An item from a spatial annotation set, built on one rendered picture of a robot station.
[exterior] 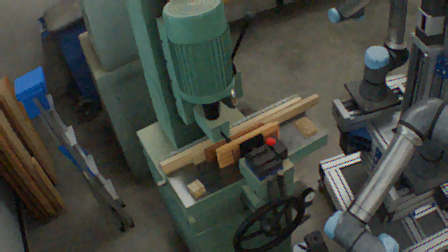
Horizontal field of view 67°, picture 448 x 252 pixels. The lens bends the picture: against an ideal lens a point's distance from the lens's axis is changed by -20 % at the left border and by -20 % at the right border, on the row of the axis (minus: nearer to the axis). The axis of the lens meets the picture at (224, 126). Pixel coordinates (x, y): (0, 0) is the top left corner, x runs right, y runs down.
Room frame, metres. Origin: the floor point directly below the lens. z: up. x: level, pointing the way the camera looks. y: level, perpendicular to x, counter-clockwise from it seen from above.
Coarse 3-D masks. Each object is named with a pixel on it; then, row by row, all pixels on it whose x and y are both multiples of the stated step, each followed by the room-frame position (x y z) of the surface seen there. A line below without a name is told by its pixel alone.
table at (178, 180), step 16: (304, 112) 1.18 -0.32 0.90; (288, 128) 1.11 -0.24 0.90; (320, 128) 1.07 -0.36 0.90; (288, 144) 1.02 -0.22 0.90; (304, 144) 1.01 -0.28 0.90; (320, 144) 1.03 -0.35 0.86; (176, 176) 0.96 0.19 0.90; (192, 176) 0.95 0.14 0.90; (208, 176) 0.94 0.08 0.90; (224, 176) 0.93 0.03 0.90; (240, 176) 0.92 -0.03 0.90; (176, 192) 0.89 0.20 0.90; (208, 192) 0.87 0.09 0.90; (224, 192) 0.87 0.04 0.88; (192, 208) 0.82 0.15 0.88; (256, 208) 0.81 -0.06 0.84
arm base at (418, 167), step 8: (416, 152) 0.86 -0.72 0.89; (416, 160) 0.83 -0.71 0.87; (424, 160) 0.80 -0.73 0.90; (432, 160) 0.78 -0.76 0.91; (440, 160) 0.78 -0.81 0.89; (416, 168) 0.81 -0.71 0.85; (424, 168) 0.79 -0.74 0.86; (432, 168) 0.77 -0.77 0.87; (440, 168) 0.78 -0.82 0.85; (424, 176) 0.77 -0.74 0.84; (432, 176) 0.76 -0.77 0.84
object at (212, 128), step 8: (200, 104) 1.12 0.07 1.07; (200, 112) 1.08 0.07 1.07; (200, 120) 1.07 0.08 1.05; (208, 120) 1.03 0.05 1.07; (216, 120) 1.03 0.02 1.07; (224, 120) 1.02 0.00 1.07; (208, 128) 1.01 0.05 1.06; (216, 128) 1.00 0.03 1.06; (224, 128) 1.01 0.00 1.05; (208, 136) 1.02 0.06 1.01; (216, 136) 1.00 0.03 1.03
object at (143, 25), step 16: (128, 0) 1.32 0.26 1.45; (144, 0) 1.18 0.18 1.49; (144, 16) 1.18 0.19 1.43; (144, 32) 1.19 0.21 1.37; (144, 48) 1.25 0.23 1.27; (144, 64) 1.32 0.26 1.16; (160, 64) 1.18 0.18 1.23; (160, 80) 1.18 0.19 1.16; (160, 96) 1.19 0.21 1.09; (160, 112) 1.25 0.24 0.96; (176, 128) 1.18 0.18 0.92; (192, 128) 1.21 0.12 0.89; (176, 144) 1.18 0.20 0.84
